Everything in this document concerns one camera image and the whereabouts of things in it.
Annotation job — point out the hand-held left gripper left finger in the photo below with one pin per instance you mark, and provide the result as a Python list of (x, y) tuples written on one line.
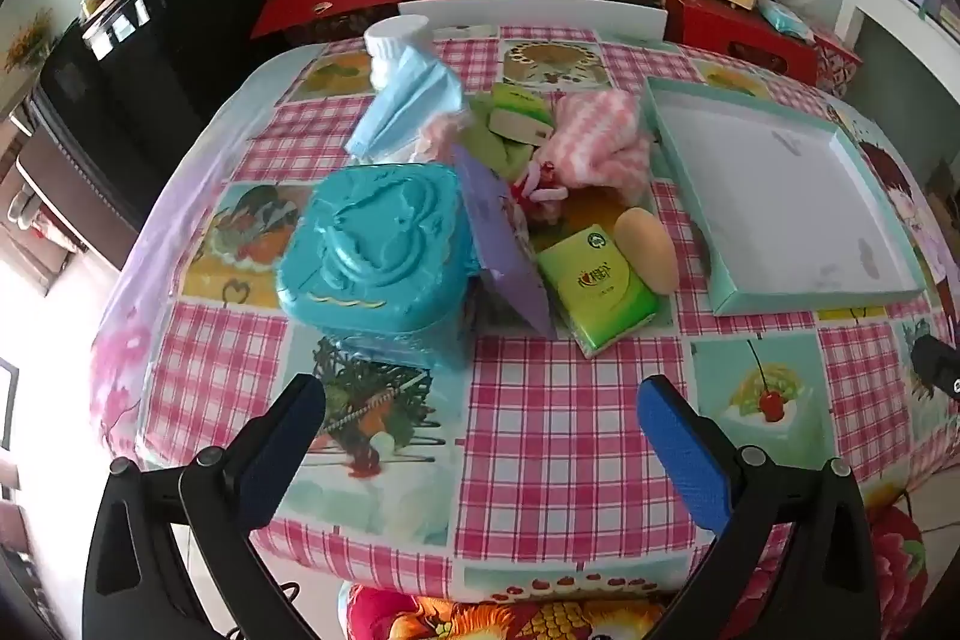
[(281, 456)]

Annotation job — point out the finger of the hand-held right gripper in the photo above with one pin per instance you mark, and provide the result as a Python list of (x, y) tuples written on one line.
[(936, 364)]

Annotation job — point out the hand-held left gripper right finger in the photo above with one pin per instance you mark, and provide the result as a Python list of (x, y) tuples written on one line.
[(686, 460)]

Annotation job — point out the teal-rimmed white tray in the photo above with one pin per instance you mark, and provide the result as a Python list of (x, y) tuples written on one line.
[(780, 205)]

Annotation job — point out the purple wet wipes pack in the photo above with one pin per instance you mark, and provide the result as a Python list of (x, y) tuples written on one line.
[(502, 265)]

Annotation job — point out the pink white striped fluffy towel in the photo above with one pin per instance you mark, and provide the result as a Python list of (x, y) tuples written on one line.
[(600, 138)]

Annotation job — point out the blue face mask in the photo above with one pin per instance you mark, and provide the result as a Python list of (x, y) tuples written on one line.
[(409, 100)]

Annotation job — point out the pink checked printed tablecloth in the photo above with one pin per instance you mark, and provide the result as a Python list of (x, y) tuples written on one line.
[(555, 445)]

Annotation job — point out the large green tissue pack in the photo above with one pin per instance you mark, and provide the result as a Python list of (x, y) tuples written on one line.
[(600, 295)]

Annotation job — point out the teal plastic heart-embossed box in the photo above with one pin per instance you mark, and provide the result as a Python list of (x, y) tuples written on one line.
[(367, 250)]

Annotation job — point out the pale blue wipes pack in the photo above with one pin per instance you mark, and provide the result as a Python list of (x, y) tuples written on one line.
[(784, 19)]

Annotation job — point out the red cardboard carry box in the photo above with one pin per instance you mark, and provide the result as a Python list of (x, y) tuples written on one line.
[(727, 36)]

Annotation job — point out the small green tissue pack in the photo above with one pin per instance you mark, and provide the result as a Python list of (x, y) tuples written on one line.
[(517, 102)]

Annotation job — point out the black cabinet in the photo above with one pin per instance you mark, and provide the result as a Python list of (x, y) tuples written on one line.
[(150, 70)]

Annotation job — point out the white plastic bottle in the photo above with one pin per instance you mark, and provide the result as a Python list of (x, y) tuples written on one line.
[(397, 36)]

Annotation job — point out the white chair back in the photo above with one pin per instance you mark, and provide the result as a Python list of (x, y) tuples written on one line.
[(525, 14)]

